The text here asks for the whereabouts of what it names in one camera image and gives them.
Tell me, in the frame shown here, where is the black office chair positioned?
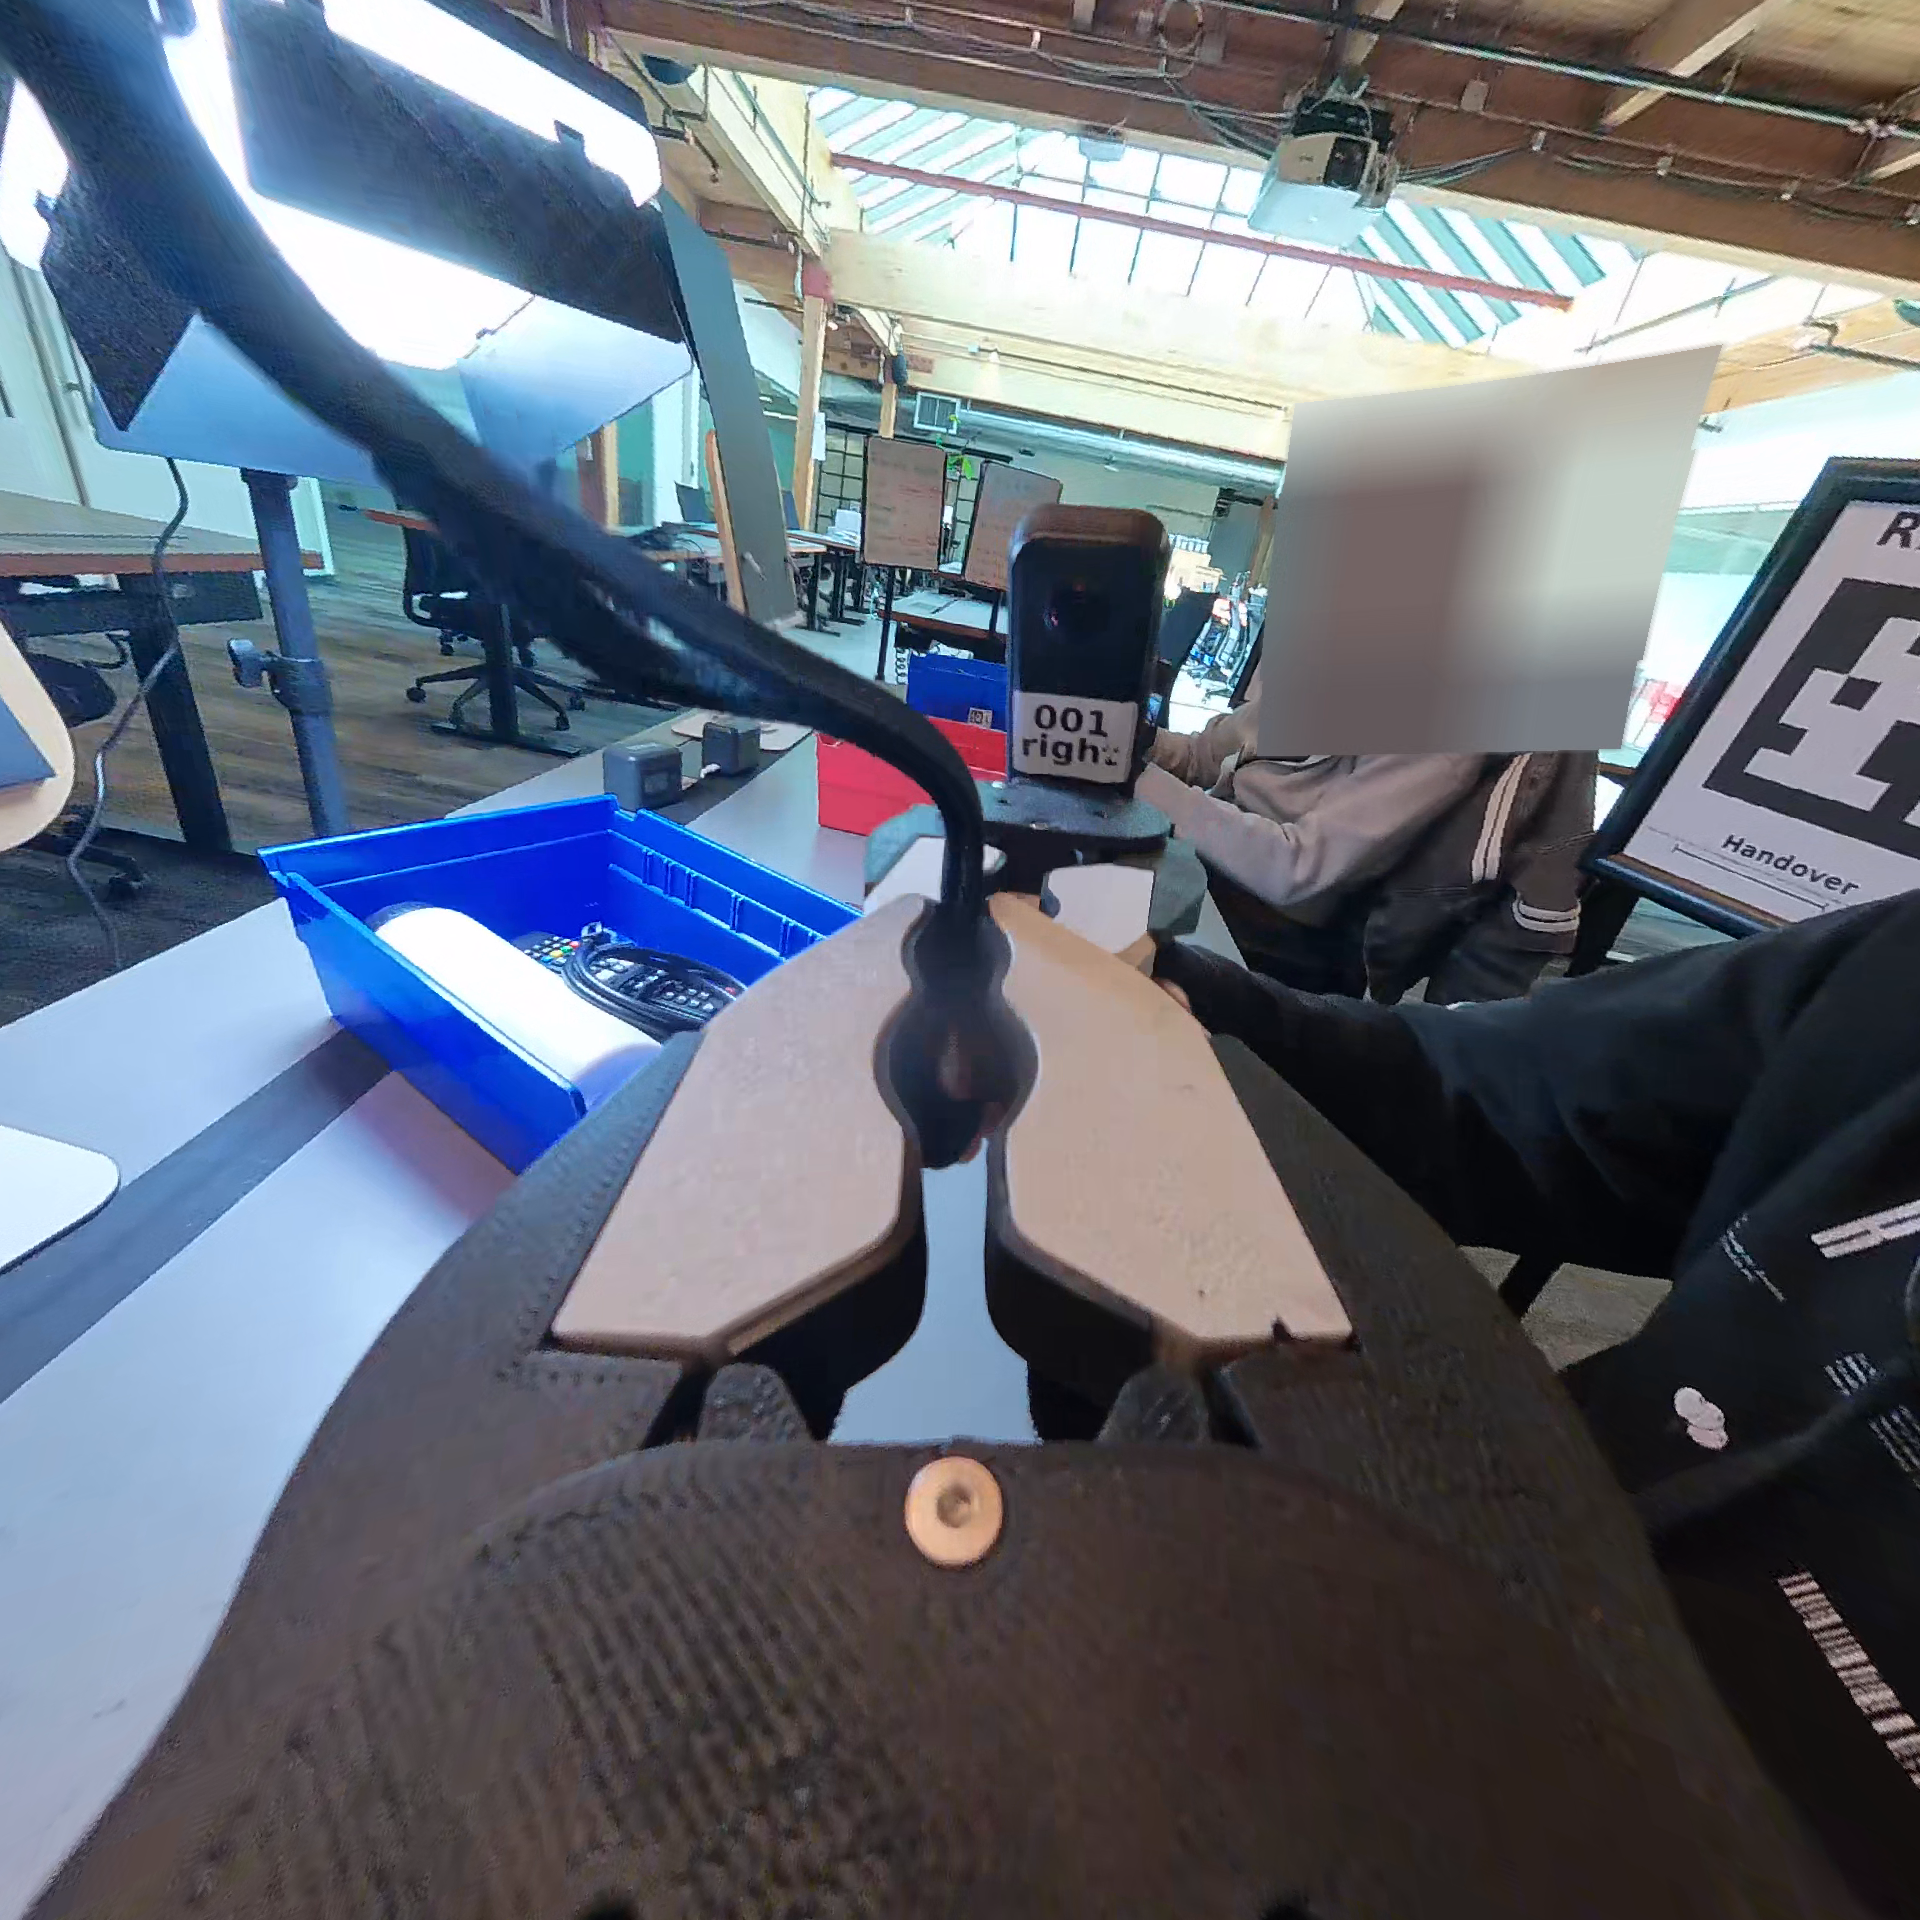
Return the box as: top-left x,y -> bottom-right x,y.
399,524 -> 590,756

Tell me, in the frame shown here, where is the black fabric strap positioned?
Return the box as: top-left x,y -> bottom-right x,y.
0,0 -> 1041,1175

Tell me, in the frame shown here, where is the ceiling projector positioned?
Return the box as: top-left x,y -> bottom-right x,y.
1249,92 -> 1401,250

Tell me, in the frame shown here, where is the red plastic bin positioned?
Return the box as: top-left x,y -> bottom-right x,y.
815,731 -> 1010,838

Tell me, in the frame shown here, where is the studio light panel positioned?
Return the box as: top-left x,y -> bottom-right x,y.
0,0 -> 696,490

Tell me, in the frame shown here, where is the wooden-rimmed black board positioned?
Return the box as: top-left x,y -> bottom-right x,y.
0,621 -> 79,859
661,194 -> 804,627

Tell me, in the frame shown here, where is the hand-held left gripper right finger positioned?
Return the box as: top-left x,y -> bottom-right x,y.
983,891 -> 1361,1374

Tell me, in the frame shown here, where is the blue plastic bin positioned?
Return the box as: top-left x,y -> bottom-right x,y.
904,647 -> 1013,726
259,793 -> 864,1175

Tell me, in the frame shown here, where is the person's right forearm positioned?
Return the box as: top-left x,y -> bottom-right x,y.
1159,887 -> 1920,1280

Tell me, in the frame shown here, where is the framed marker sign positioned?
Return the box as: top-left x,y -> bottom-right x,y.
1583,456 -> 1920,939

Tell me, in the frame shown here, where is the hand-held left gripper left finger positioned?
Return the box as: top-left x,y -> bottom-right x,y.
550,893 -> 941,1364

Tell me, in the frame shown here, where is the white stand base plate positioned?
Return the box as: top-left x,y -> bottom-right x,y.
0,1123 -> 122,1278

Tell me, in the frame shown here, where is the wooden office desk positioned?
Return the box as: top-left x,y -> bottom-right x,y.
0,486 -> 329,859

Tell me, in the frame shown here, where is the white cylindrical bottle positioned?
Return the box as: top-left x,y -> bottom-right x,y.
367,904 -> 670,1108

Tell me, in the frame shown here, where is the black remote control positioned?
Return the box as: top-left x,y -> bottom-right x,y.
510,925 -> 753,1039

